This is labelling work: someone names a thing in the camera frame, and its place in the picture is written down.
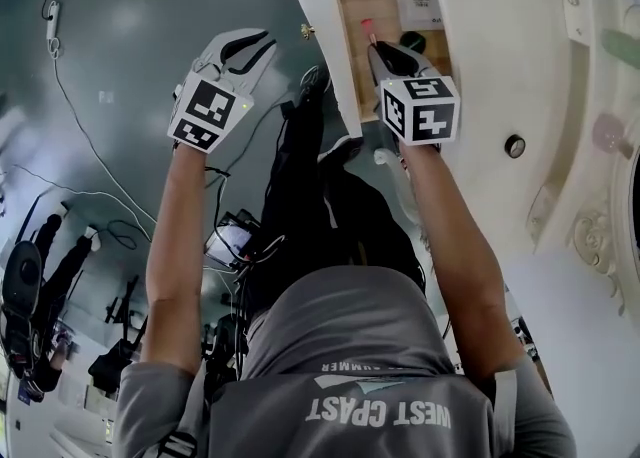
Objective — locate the white power strip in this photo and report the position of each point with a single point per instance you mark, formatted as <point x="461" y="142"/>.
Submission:
<point x="52" y="21"/>

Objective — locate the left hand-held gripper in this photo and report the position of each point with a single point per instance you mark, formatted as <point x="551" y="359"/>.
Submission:
<point x="205" y="106"/>

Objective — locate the cream dressing table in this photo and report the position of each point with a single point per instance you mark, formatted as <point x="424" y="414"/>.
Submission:
<point x="490" y="71"/>

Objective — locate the person's gray shirt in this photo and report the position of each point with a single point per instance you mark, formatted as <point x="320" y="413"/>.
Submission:
<point x="350" y="346"/>

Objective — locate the black device with screen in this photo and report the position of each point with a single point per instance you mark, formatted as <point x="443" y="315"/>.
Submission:
<point x="227" y="241"/>

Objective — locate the pink perfume bottle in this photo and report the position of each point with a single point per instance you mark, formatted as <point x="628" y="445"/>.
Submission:
<point x="607" y="133"/>

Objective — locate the person's black trousers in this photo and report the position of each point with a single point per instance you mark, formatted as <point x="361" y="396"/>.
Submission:
<point x="310" y="196"/>

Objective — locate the dark green round jar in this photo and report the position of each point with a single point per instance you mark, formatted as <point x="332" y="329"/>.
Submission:
<point x="412" y="40"/>

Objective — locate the person's left shoe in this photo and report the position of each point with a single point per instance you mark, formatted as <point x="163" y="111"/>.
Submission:
<point x="312" y="86"/>

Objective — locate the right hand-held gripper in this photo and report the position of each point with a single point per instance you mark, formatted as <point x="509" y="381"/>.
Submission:
<point x="425" y="111"/>

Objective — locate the person's right shoe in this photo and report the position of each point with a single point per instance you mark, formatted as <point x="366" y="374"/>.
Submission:
<point x="342" y="148"/>

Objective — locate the person's shoe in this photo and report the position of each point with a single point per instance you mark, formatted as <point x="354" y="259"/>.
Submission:
<point x="342" y="148"/>
<point x="312" y="86"/>

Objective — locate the person's right forearm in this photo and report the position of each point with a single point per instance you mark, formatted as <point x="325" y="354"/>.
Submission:
<point x="460" y="256"/>

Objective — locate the person's left forearm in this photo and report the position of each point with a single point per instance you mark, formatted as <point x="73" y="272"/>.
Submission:
<point x="175" y="246"/>

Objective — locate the small round black compact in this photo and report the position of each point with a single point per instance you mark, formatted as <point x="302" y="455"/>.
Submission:
<point x="515" y="145"/>

